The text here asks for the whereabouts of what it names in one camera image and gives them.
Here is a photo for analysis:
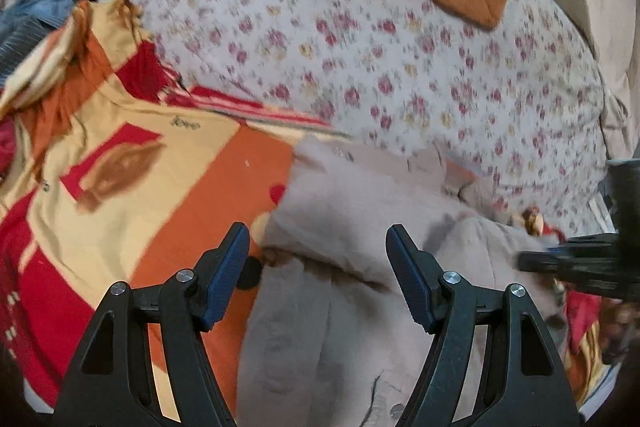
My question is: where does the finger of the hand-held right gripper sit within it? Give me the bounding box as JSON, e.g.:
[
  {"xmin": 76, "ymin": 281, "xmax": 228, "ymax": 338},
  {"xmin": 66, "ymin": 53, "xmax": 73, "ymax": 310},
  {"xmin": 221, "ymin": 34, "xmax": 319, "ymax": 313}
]
[{"xmin": 517, "ymin": 234, "xmax": 621, "ymax": 293}]

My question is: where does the blue clothes pile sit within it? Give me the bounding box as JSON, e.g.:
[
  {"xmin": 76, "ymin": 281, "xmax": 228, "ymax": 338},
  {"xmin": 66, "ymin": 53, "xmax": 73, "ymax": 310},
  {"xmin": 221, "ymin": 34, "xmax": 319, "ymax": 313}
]
[{"xmin": 0, "ymin": 0, "xmax": 76, "ymax": 88}]

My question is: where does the beige garment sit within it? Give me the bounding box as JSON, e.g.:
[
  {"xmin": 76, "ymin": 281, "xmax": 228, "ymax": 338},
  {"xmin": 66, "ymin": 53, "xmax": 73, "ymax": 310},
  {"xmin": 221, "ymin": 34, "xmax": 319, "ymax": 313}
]
[{"xmin": 240, "ymin": 137, "xmax": 571, "ymax": 427}]

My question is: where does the floral bed sheet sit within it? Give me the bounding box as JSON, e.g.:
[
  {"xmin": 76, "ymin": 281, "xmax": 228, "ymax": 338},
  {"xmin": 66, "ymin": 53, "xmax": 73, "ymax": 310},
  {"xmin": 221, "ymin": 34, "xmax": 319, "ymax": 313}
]
[{"xmin": 100, "ymin": 0, "xmax": 621, "ymax": 238}]

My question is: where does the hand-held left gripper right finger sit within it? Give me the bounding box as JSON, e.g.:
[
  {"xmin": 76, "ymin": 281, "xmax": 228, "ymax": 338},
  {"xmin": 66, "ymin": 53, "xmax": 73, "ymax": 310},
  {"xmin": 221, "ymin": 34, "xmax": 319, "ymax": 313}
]
[{"xmin": 386, "ymin": 224, "xmax": 581, "ymax": 427}]

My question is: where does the red orange printed blanket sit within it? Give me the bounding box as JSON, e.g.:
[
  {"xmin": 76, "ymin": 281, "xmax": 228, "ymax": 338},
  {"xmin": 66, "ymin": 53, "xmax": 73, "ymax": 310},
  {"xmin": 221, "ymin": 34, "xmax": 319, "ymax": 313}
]
[{"xmin": 0, "ymin": 0, "xmax": 616, "ymax": 423}]

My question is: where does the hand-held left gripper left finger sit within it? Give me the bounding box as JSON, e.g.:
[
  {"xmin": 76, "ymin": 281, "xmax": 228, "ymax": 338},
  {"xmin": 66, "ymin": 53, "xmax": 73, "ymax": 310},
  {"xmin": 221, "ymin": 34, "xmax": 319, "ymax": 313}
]
[{"xmin": 52, "ymin": 223, "xmax": 250, "ymax": 427}]

